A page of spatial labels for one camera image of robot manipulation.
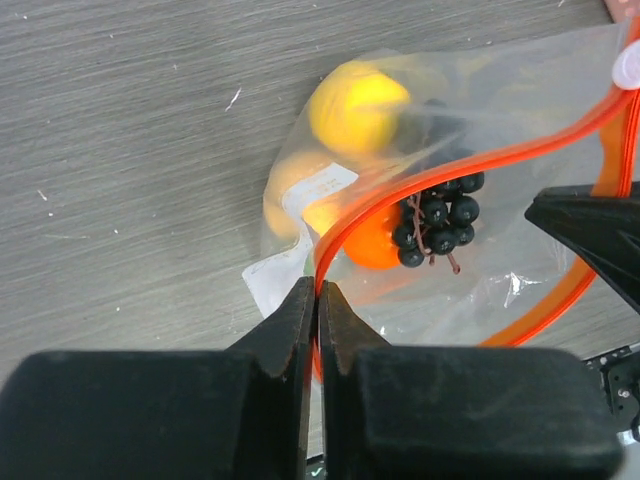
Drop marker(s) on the clear zip top bag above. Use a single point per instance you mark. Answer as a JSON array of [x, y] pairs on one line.
[[405, 180]]

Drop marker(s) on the yellow round fruit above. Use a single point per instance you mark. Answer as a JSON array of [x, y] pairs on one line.
[[354, 111]]

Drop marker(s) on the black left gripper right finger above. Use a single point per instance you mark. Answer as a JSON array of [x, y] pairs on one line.
[[451, 412]]

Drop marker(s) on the dark grape bunch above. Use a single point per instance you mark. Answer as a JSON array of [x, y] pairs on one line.
[[438, 219]]

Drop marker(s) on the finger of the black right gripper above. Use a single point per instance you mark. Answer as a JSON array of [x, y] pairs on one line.
[[602, 230]]

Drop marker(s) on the orange-yellow peach fruit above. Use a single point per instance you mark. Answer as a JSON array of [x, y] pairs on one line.
[[298, 190]]

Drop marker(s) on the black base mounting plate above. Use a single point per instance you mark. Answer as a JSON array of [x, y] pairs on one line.
[[616, 373]]

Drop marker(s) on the orange persimmon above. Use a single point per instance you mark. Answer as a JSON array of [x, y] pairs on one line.
[[370, 245]]

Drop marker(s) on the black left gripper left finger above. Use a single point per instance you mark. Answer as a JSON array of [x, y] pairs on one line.
[[237, 413]]

